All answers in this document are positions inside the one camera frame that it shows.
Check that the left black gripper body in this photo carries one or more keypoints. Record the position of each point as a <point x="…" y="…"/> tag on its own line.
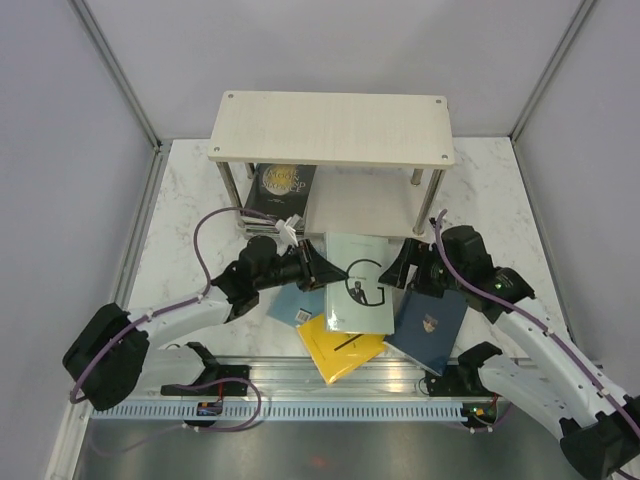
<point x="288" y="268"/>

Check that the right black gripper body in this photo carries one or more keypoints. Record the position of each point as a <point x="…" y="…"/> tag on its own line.
<point x="432" y="275"/>

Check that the grey Great Gatsby book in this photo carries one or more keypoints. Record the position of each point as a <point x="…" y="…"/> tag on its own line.
<point x="359" y="304"/>

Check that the black Moon and Sixpence book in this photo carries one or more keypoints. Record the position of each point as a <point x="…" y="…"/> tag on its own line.
<point x="279" y="191"/>

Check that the green fantasy cover book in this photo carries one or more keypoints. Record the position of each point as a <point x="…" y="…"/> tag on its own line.
<point x="299" y="234"/>

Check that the purple Robinson Crusoe book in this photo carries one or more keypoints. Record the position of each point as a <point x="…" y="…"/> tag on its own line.
<point x="261" y="229"/>

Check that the teal sea cover book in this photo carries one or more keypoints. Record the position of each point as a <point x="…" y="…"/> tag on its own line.
<point x="270" y="222"/>

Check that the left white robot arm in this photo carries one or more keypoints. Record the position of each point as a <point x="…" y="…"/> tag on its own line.
<point x="106" y="359"/>

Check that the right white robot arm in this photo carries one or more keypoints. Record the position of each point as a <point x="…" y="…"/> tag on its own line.
<point x="595" y="421"/>

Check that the light blue barcode book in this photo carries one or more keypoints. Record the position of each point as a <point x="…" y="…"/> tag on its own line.
<point x="294" y="307"/>

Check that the navy blue crest book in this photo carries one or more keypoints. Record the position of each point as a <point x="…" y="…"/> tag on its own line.
<point x="426" y="329"/>

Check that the yellow file folder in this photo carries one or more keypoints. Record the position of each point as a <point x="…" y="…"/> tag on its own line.
<point x="336" y="354"/>

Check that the white two-tier wooden shelf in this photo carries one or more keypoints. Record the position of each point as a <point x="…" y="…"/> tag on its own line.
<point x="381" y="157"/>

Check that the white slotted cable duct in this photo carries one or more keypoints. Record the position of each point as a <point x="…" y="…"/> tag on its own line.
<point x="242" y="410"/>

